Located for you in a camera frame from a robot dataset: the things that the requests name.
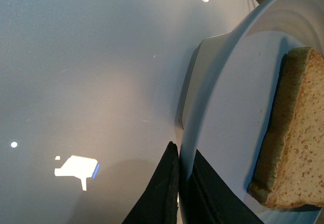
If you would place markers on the slice of bread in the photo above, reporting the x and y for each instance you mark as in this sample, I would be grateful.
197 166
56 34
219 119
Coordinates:
289 169

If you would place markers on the white round plate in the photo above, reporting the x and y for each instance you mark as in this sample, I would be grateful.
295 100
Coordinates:
231 87

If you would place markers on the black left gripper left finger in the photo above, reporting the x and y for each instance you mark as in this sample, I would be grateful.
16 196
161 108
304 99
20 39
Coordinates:
158 203

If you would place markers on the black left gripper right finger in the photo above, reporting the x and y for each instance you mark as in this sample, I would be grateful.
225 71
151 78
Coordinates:
206 198

